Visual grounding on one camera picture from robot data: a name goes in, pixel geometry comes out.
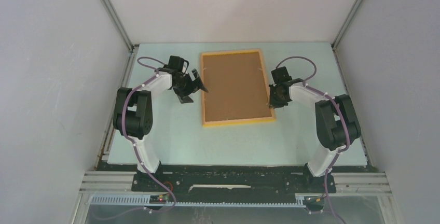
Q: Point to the brown cardboard backing board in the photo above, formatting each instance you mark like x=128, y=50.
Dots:
x=235, y=85

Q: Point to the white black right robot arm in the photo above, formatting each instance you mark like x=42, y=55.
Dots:
x=336, y=121

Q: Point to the left aluminium corner post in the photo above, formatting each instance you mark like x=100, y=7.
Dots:
x=114, y=17

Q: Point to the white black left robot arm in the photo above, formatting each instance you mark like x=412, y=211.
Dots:
x=133, y=111

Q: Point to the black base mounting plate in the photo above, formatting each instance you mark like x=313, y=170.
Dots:
x=234, y=184

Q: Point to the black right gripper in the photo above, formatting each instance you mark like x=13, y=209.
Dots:
x=274, y=103

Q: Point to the orange wooden picture frame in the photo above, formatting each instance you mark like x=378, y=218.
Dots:
x=237, y=122

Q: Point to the aluminium corner post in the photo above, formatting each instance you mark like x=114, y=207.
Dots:
x=347, y=22
x=114, y=17

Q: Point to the aluminium front rail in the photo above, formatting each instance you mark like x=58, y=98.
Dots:
x=347, y=184

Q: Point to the grey slotted cable duct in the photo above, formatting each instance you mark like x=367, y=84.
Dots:
x=144, y=200

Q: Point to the right aluminium corner post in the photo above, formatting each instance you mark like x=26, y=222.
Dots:
x=347, y=22

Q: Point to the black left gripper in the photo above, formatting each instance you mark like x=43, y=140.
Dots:
x=192, y=87

